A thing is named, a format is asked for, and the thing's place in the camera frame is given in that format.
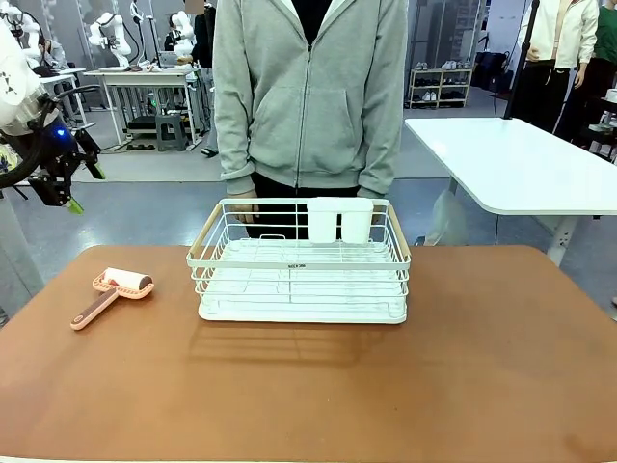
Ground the wooden shoe rack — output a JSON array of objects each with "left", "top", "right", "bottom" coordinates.
[{"left": 407, "top": 66, "right": 475, "bottom": 110}]

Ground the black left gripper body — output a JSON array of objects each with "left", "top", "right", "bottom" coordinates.
[{"left": 27, "top": 123, "right": 87, "bottom": 207}]

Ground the pink lint roller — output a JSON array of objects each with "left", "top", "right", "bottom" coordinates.
[{"left": 69, "top": 267, "right": 156, "bottom": 332}]

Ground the person's left forearm grey sleeve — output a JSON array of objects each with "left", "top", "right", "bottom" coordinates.
[{"left": 357, "top": 91, "right": 407, "bottom": 200}]

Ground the person's right forearm grey sleeve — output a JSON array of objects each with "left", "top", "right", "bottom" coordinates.
[{"left": 212, "top": 91, "right": 257, "bottom": 197}]

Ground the grey plastic stool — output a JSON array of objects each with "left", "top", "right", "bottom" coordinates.
[{"left": 154, "top": 112, "right": 189, "bottom": 153}]

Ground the white cutlery holder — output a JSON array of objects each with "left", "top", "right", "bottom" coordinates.
[{"left": 306, "top": 196, "right": 375, "bottom": 245}]

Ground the person in grey hoodie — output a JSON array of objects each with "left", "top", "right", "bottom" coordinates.
[{"left": 211, "top": 0, "right": 410, "bottom": 242}]

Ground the person in white jacket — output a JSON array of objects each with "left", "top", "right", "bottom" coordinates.
[{"left": 517, "top": 0, "right": 601, "bottom": 135}]

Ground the black tripod pole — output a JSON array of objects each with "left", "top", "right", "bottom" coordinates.
[{"left": 502, "top": 0, "right": 542, "bottom": 122}]

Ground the white wire dish rack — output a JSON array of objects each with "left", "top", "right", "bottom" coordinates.
[{"left": 186, "top": 196, "right": 413, "bottom": 325}]

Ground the white drip tray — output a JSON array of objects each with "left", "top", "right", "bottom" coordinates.
[{"left": 198, "top": 239, "right": 409, "bottom": 325}]

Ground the person in dark clothes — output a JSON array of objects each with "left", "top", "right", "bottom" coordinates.
[{"left": 191, "top": 0, "right": 221, "bottom": 159}]

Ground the large white table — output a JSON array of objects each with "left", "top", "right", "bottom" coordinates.
[{"left": 403, "top": 117, "right": 617, "bottom": 267}]

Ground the pale plastic bag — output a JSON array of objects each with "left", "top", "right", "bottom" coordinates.
[{"left": 423, "top": 189, "right": 469, "bottom": 248}]

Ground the person in green top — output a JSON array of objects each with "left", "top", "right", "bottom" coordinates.
[{"left": 563, "top": 0, "right": 617, "bottom": 146}]

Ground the white background desk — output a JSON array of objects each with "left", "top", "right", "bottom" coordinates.
[{"left": 83, "top": 65, "right": 202, "bottom": 147}]

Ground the person's right hand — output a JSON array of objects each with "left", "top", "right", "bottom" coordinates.
[{"left": 229, "top": 190, "right": 259, "bottom": 226}]

